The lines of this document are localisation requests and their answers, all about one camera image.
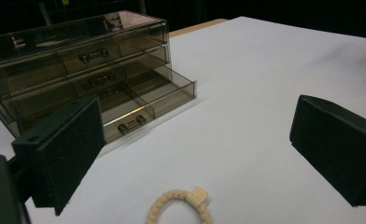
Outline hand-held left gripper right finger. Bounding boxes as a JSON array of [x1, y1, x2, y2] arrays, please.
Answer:
[[289, 94, 366, 208]]

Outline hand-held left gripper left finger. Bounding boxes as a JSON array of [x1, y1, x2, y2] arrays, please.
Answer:
[[10, 94, 106, 217]]

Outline smoky clear acrylic drawer organizer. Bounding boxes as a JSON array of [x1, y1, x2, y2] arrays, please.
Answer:
[[0, 9, 173, 139]]

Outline beige braided bracelet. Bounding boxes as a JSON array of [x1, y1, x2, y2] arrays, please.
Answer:
[[146, 186, 214, 224]]

